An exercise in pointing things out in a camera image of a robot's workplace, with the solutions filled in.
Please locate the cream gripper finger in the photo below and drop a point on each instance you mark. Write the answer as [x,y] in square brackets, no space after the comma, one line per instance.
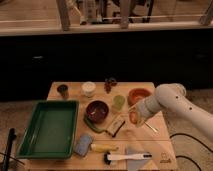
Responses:
[139,122]
[132,109]

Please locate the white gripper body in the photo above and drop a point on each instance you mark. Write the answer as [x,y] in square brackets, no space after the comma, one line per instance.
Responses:
[148,107]

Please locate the yellow red apple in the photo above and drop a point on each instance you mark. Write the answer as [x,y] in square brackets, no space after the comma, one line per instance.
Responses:
[133,117]

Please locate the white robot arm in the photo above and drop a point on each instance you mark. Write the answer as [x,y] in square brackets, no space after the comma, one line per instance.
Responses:
[173,97]

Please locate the green plastic cup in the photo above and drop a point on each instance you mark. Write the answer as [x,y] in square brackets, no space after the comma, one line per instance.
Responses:
[118,102]

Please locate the white paper cup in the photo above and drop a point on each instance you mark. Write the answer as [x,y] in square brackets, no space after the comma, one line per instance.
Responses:
[88,88]

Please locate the silver fork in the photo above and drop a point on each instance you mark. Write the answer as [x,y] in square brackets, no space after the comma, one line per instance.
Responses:
[151,127]

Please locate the orange bowl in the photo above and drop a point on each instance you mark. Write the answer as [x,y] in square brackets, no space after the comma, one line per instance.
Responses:
[137,94]

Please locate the black tan box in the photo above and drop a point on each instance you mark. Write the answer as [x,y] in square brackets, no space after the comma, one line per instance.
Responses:
[115,125]

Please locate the dark red bowl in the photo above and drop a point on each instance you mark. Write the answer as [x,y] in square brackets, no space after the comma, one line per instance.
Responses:
[97,111]

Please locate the grey cloth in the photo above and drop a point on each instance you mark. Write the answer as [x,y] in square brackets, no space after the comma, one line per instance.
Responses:
[134,165]

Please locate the green chili pepper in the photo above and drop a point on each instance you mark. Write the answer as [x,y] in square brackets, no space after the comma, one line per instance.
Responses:
[93,127]

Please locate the blue sponge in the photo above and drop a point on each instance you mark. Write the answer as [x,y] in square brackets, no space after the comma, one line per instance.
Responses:
[83,144]

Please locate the green plastic tray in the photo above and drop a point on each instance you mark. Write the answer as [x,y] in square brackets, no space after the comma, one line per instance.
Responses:
[50,133]

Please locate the black stand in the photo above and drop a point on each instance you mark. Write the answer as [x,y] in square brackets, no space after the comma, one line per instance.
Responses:
[4,165]

